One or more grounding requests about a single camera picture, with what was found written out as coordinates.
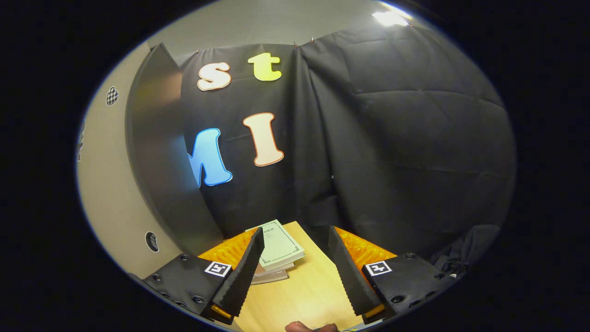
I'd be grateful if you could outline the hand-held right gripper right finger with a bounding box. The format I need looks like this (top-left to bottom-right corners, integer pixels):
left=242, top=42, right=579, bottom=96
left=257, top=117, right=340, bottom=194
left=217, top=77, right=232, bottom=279
left=328, top=225, right=457, bottom=323

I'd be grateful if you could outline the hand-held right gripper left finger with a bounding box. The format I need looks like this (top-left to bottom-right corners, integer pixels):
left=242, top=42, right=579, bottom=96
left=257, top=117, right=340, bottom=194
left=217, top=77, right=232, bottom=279
left=130, top=226, right=266, bottom=323

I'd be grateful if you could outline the dark grey cabinet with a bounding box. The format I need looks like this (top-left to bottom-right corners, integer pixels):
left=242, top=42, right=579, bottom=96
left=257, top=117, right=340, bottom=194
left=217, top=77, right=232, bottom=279
left=125, top=43, right=226, bottom=256

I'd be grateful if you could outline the brown book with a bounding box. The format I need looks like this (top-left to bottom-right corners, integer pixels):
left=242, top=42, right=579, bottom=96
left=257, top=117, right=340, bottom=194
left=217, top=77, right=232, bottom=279
left=254, top=261, right=295, bottom=279

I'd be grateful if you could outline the green book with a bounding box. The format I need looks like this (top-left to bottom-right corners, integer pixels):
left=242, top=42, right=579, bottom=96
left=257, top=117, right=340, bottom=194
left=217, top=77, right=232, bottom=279
left=245, top=219, right=306, bottom=272

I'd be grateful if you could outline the black backdrop cloth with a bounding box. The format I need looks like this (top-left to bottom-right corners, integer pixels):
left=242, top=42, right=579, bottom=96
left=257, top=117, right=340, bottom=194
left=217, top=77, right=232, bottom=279
left=177, top=23, right=517, bottom=277

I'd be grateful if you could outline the small ceiling light panel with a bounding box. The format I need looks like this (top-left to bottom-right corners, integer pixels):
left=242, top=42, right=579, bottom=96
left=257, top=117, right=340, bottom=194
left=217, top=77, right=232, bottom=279
left=371, top=10, right=411, bottom=27

